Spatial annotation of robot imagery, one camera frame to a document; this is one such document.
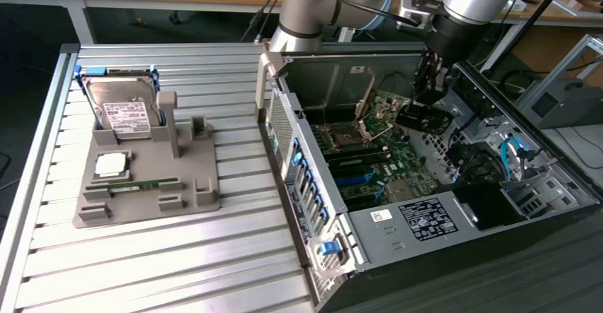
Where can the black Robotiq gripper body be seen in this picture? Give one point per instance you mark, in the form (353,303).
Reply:
(450,37)

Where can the Nvidia Quadro graphics card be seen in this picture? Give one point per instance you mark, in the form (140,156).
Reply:
(425,118)

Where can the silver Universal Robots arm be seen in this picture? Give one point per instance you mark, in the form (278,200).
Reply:
(302,9)

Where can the white small box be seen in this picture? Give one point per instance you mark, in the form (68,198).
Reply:
(518,6)

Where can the metal socket cover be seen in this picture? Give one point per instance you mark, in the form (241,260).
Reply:
(377,129)

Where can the black stand pole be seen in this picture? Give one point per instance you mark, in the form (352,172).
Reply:
(546,2)

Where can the CPU socket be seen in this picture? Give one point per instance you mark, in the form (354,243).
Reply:
(346,137)

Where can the green motherboard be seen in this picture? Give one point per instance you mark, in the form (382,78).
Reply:
(410,164)

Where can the grey desktop computer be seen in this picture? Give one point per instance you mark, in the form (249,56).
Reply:
(565,104)

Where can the blue expansion slot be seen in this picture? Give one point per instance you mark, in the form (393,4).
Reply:
(366,178)

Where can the silver chipset heatsink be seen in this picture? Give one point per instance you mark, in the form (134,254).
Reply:
(401,190)

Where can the grey metal disk bay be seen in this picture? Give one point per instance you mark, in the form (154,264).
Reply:
(542,196)

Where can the grey power supply unit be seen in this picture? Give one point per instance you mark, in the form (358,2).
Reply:
(392,228)

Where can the blue case latch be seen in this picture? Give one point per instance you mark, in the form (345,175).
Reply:
(329,248)

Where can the black open PC case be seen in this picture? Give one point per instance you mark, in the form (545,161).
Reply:
(425,281)

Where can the hard disk in blue caddy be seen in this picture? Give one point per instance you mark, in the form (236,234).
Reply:
(124,104)

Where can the green RAM stick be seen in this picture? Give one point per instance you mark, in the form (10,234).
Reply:
(134,186)

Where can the grey printed parts rack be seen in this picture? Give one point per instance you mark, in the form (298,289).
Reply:
(142,200)

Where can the silver CPU chip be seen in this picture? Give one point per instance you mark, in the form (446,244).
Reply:
(112,166)

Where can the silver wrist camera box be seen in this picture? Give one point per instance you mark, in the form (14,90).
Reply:
(414,9)

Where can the aluminium profile frame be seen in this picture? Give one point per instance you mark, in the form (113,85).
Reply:
(573,58)

